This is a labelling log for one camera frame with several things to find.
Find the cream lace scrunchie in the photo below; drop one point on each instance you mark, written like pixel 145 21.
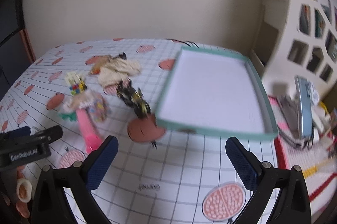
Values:
pixel 117 70

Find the cream plastic hair claw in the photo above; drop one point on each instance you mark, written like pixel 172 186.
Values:
pixel 72 78

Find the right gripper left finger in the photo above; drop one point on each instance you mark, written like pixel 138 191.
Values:
pixel 50 203

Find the packaged biscuit snack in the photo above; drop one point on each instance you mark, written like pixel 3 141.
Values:
pixel 98 62

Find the blue grey handheld device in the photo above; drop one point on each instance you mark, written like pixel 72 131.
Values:
pixel 304 107

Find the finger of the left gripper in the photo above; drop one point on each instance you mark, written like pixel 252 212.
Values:
pixel 48 136
pixel 20 132

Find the grid fruit print tablecloth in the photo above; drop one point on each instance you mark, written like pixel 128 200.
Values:
pixel 158 175

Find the white lattice shelf unit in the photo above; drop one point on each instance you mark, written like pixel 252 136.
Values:
pixel 296 38

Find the person's left hand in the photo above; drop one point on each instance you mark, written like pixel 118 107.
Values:
pixel 16 190

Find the teal shallow cardboard tray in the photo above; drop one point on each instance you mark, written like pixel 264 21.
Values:
pixel 215 93

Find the black toy car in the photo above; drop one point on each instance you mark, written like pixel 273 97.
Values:
pixel 122 56

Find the pink plastic comb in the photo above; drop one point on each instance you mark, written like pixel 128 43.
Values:
pixel 88 131

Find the cotton swabs bag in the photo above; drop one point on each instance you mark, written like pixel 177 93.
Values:
pixel 83 100

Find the pastel multicolour scrunchie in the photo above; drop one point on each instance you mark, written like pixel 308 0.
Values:
pixel 97 108

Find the green ribbon bow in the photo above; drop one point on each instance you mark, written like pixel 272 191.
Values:
pixel 68 116

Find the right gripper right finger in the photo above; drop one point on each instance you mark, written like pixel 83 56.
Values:
pixel 292 204

